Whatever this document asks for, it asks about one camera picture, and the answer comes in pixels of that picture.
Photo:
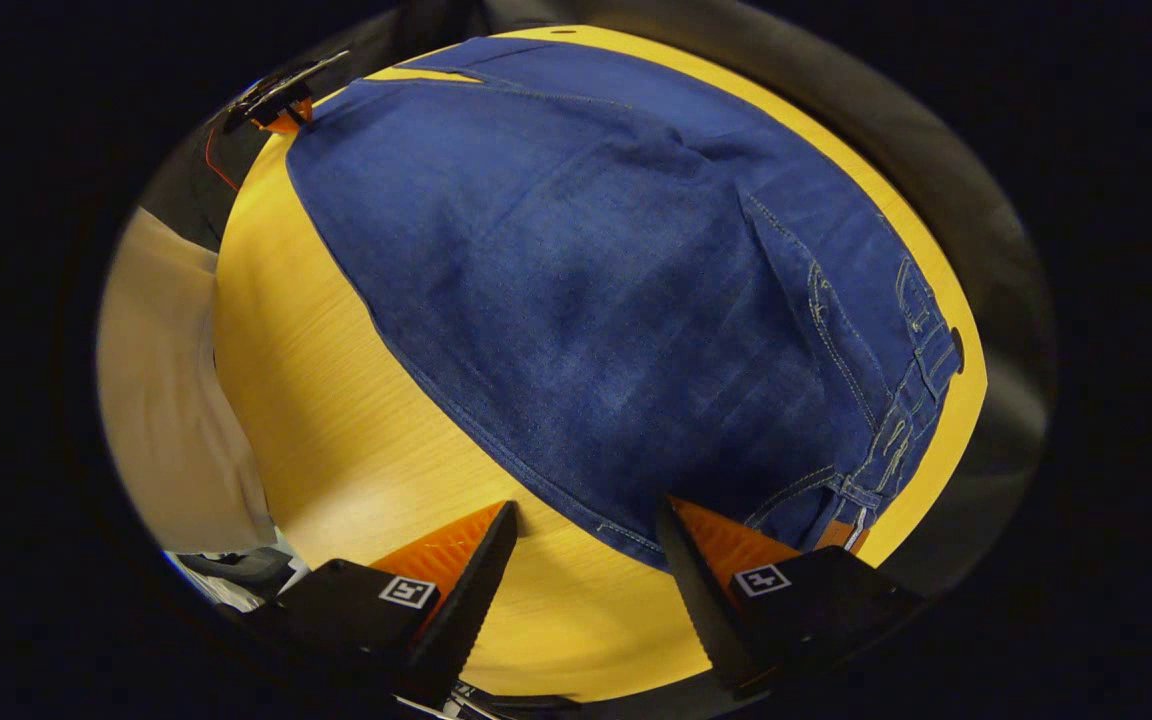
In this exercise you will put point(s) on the blue jeans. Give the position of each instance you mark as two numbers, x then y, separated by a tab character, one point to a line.
586	300

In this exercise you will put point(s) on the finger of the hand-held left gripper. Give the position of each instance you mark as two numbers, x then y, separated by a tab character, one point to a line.
288	120

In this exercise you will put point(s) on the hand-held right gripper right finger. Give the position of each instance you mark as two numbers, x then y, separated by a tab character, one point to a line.
706	610

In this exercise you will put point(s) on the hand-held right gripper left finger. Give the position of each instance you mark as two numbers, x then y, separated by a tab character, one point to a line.
471	610

